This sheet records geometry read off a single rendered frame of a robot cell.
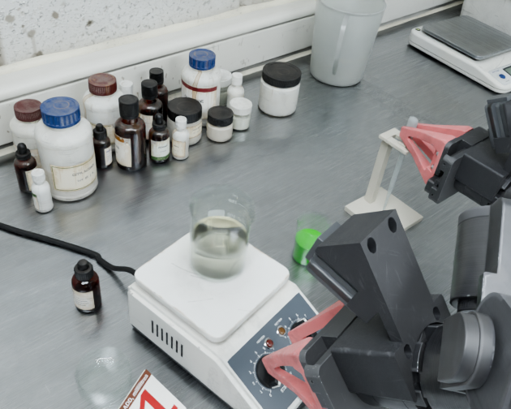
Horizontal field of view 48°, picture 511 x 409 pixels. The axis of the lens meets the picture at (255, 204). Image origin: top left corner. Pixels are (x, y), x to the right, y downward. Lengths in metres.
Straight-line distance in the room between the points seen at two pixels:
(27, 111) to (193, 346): 0.41
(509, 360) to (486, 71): 1.01
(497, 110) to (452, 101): 0.51
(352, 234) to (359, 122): 0.69
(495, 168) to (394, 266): 0.33
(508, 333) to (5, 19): 0.75
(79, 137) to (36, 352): 0.27
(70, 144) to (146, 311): 0.26
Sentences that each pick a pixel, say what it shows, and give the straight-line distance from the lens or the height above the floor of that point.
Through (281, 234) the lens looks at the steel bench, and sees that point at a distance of 0.76.
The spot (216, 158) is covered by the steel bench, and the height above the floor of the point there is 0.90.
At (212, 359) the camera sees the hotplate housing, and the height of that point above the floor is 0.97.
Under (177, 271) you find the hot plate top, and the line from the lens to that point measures 0.59.
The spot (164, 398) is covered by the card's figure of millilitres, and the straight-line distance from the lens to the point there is 0.58.
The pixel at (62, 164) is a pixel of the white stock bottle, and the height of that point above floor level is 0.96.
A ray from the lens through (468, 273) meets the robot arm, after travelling 0.37.
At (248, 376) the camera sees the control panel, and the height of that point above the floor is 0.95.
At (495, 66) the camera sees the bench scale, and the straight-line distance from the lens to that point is 1.28.
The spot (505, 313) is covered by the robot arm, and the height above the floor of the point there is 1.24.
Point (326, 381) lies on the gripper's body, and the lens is 0.38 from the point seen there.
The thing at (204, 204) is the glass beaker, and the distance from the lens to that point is 0.57.
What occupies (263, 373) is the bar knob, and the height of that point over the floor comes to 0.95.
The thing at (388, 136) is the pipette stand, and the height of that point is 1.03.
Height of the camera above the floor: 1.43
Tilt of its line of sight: 41 degrees down
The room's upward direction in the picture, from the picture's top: 8 degrees clockwise
